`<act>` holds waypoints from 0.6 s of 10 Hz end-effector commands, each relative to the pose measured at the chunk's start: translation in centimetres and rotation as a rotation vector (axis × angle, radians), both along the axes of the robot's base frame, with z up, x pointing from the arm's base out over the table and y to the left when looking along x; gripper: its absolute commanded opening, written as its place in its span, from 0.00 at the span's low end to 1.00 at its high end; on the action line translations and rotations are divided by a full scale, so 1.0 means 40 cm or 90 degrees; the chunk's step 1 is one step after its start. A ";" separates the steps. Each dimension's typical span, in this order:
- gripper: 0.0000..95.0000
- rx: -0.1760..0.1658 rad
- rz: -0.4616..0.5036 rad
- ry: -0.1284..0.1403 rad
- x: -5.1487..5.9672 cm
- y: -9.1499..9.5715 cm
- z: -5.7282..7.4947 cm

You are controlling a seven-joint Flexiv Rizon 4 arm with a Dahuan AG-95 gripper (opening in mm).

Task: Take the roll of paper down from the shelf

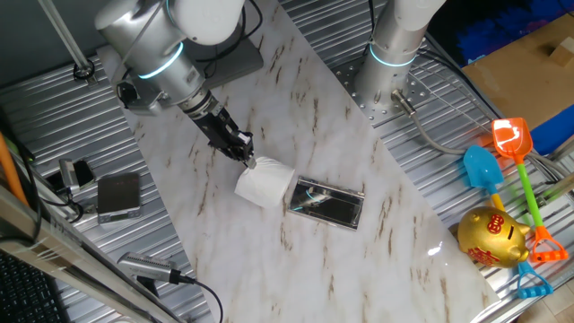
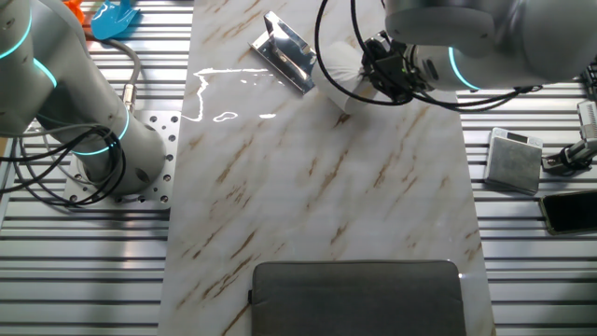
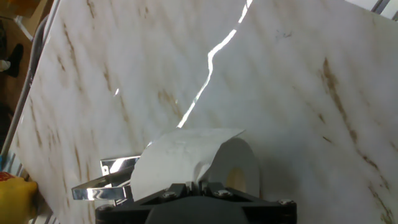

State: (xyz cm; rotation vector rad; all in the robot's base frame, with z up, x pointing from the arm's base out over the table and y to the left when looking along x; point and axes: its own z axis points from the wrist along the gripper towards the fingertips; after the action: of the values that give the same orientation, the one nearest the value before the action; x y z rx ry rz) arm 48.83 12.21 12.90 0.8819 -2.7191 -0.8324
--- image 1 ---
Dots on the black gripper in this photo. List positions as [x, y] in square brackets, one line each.
[219, 128]

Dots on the white toilet paper roll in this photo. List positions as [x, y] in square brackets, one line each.
[264, 184]

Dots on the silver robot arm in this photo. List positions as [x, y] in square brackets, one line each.
[148, 49]

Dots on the shiny metal paper shelf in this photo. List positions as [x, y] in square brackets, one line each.
[325, 206]

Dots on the silver digital scale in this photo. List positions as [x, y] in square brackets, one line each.
[119, 197]

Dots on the marble pattern board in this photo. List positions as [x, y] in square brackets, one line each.
[314, 278]

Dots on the metal stand pole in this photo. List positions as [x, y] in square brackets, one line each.
[67, 40]

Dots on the orange pole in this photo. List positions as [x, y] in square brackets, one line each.
[10, 172]

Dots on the blue toy shovel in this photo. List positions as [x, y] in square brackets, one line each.
[482, 170]

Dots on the black keyboard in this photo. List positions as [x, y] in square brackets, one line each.
[22, 291]

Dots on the gold piggy bank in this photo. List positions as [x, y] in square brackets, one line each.
[491, 238]

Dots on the orange toy shovel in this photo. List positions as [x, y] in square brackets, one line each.
[511, 137]

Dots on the blue fuzzy fabric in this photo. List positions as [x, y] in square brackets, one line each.
[493, 31]

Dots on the brown cardboard box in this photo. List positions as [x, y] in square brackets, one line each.
[515, 76]

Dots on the blue plastic sheet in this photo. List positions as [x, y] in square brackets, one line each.
[553, 137]

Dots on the small wooden block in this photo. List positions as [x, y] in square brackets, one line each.
[564, 51]

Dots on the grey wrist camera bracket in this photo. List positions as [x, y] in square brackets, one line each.
[143, 105]

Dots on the silver ribbed camera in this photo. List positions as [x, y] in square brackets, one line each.
[148, 267]

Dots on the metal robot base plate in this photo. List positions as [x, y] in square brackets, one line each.
[381, 114]

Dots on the aluminium frame beam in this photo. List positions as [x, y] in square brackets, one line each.
[67, 255]

